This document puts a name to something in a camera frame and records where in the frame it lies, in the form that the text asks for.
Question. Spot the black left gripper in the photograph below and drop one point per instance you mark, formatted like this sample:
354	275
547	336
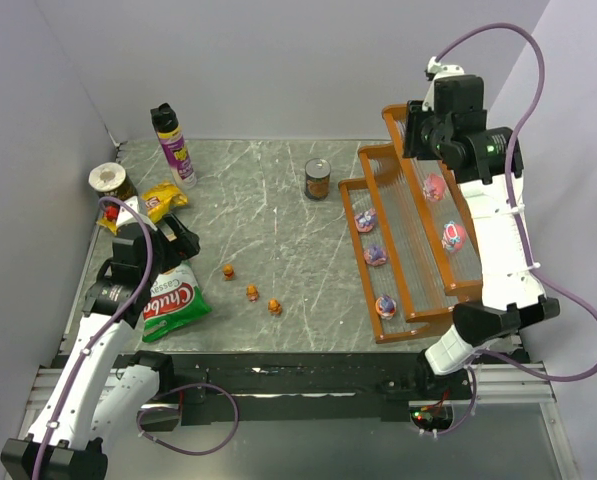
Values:
173	240

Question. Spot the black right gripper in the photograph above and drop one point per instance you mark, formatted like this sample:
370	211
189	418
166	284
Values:
413	133

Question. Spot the pink pig figure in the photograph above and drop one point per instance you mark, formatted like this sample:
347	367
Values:
434	187

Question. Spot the pink round figure teal face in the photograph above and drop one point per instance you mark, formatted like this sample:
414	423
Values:
454	237

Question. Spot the purple bunny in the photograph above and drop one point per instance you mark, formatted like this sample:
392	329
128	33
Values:
365	221

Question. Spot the purple cat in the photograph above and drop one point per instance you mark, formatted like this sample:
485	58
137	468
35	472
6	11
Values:
375	255

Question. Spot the purple figure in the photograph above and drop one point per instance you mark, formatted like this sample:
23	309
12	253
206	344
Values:
386	307

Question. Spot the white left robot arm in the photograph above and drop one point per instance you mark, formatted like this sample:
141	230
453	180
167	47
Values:
73	435

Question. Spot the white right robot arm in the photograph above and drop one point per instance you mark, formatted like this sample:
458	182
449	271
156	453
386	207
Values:
491	182

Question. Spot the orange tiered display shelf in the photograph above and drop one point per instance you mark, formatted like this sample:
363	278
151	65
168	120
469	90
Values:
423	278

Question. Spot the yellow snack bag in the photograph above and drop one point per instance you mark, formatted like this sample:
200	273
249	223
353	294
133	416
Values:
159	200

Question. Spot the green Chuba cassava chips bag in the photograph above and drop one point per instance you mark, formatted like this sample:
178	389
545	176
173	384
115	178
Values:
176	301

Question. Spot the small orange bear figure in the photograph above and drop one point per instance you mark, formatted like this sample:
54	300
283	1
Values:
228	272

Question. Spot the chips tube with white lid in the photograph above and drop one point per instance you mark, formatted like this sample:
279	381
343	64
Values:
111	179

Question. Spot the purple insect spray can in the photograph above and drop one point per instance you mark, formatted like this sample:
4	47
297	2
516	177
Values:
168	131

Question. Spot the brown tin can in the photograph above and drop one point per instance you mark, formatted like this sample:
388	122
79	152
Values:
317	178

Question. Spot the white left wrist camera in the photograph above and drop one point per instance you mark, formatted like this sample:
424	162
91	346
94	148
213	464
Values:
133	207

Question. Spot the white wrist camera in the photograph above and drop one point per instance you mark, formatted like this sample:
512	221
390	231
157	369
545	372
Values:
436	71
133	207

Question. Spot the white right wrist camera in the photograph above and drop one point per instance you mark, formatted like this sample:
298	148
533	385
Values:
436	71

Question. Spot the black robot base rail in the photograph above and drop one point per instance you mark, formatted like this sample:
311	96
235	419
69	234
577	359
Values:
220	387

